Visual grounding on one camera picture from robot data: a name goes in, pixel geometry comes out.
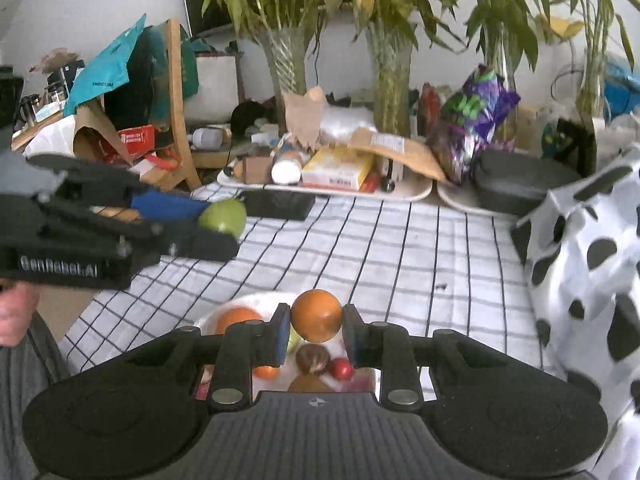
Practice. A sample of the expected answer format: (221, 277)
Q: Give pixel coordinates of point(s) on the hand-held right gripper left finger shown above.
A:
(281, 334)

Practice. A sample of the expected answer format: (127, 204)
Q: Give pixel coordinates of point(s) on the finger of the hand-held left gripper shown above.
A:
(205, 247)
(165, 206)

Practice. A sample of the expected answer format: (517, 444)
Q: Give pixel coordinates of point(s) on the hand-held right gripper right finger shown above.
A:
(350, 336)

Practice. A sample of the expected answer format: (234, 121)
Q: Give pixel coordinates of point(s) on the small red fruit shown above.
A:
(341, 370)

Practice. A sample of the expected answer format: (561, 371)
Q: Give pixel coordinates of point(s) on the white plate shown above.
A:
(265, 300)

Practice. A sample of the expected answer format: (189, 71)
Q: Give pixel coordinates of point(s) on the small orange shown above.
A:
(316, 317)
(266, 373)

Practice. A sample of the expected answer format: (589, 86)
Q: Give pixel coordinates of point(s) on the person's left hand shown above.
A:
(15, 315)

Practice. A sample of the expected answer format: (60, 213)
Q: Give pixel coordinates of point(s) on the brown round fruit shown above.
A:
(312, 360)

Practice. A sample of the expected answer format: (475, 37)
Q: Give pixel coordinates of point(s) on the large orange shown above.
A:
(237, 317)

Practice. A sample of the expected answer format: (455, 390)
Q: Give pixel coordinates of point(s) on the red cardboard box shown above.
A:
(136, 140)

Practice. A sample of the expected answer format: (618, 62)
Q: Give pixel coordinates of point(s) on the checkered tablecloth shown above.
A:
(375, 260)

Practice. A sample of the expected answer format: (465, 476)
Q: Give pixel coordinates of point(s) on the small white bottle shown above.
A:
(207, 138)

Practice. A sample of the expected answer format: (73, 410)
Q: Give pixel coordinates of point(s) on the black flat box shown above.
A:
(277, 205)

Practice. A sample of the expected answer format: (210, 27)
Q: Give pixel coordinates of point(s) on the small brown box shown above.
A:
(256, 170)

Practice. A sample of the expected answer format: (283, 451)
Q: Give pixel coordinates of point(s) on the brown paper bag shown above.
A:
(92, 130)

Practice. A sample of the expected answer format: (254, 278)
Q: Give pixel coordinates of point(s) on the white cap bottle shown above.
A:
(286, 170)

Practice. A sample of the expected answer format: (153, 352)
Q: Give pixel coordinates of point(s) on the white cloth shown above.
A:
(47, 146)

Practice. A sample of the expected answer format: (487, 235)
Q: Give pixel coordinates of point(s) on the wooden chair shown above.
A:
(175, 90)

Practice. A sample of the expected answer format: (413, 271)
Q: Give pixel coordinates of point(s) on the black round object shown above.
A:
(247, 116)

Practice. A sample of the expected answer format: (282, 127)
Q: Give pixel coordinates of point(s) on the teal plastic bag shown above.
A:
(100, 80)

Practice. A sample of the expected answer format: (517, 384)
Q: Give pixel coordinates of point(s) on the grey clothing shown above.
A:
(25, 400)

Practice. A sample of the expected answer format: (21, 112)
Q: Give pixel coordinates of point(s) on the dark green bag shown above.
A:
(189, 60)

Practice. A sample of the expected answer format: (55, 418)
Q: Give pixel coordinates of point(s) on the yellow cardboard box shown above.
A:
(337, 167)

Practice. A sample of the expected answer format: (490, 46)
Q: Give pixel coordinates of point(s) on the white oval tray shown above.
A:
(410, 192)
(457, 200)

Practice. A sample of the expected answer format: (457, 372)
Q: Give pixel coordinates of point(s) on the black knob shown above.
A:
(389, 183)

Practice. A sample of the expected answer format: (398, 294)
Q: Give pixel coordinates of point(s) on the crumpled brown paper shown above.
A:
(305, 120)

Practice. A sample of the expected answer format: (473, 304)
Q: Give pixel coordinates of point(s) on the white plastic bag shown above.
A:
(347, 122)

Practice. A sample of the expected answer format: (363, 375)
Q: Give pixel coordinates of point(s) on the brown padded envelope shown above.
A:
(410, 152)

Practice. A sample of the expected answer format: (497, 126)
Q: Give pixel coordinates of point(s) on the black zip pouch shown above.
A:
(520, 180)

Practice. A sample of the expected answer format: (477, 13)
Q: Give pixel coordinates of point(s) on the red snack bag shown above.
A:
(429, 107)

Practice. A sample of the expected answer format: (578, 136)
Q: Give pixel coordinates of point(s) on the cow print cloth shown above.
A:
(590, 285)

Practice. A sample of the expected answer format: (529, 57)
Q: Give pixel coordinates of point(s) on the purple snack bag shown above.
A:
(470, 120)

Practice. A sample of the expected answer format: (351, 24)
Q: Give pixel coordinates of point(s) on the black printed bag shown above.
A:
(575, 145)

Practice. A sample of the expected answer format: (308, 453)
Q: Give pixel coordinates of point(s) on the slim glass vase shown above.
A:
(594, 85)

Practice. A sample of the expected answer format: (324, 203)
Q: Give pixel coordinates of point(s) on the blue plastic bag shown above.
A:
(622, 90)

